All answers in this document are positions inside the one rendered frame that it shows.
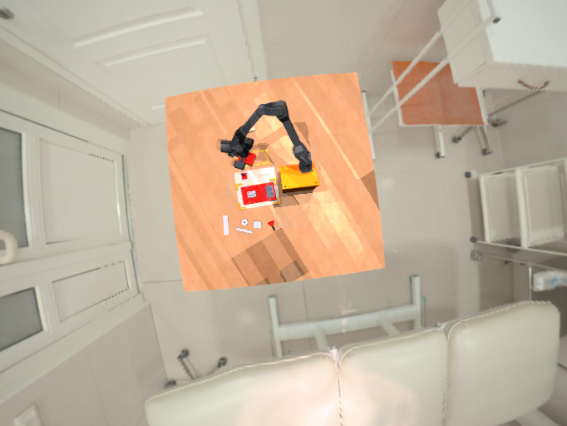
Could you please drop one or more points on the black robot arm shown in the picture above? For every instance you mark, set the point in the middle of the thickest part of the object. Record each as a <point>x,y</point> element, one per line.
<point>278,109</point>

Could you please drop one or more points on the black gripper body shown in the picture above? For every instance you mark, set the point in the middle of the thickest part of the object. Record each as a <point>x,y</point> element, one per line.
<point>240,164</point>

